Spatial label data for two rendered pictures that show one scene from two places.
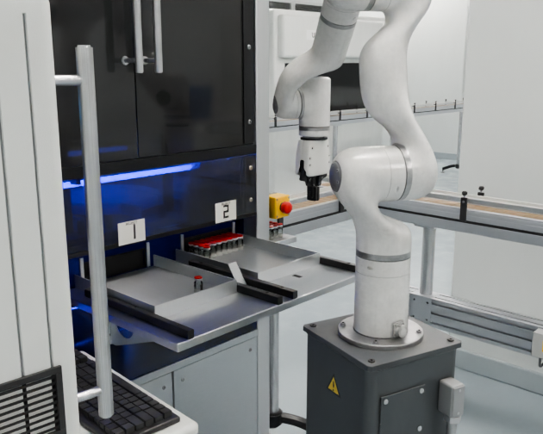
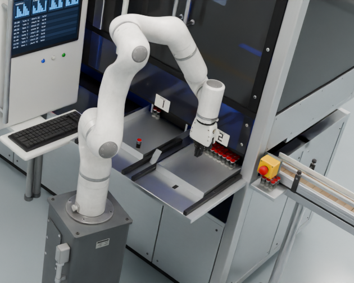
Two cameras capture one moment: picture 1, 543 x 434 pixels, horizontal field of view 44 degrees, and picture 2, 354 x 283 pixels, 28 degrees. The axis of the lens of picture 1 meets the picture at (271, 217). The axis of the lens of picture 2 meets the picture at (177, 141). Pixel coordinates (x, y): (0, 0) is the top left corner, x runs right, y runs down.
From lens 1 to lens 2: 300 cm
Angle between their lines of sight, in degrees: 74
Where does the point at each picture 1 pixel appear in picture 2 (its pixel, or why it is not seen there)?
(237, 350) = (207, 221)
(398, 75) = (102, 87)
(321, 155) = (200, 131)
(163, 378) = not seen: hidden behind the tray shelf
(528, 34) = not seen: outside the picture
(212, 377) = not seen: hidden behind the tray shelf
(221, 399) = (190, 234)
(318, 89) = (202, 90)
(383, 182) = (81, 131)
